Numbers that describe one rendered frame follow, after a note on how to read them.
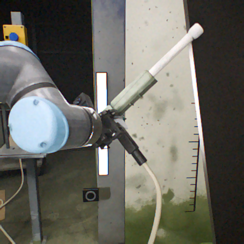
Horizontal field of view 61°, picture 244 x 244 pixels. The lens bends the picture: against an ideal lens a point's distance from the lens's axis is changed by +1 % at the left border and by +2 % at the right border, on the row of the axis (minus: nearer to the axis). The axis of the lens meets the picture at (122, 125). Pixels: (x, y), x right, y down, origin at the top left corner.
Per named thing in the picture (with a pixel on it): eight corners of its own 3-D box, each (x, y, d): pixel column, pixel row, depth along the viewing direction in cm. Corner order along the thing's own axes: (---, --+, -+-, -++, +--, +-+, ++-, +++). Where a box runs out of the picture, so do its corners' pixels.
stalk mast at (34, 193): (43, 238, 164) (24, 14, 132) (41, 244, 158) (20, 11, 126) (35, 239, 163) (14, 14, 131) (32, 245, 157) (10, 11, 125)
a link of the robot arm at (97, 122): (50, 124, 45) (78, 94, 43) (63, 125, 50) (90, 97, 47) (72, 156, 43) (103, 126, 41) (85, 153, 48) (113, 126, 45)
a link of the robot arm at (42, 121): (29, 79, 31) (62, 130, 29) (76, 92, 43) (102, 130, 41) (-6, 118, 34) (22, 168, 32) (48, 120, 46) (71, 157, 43)
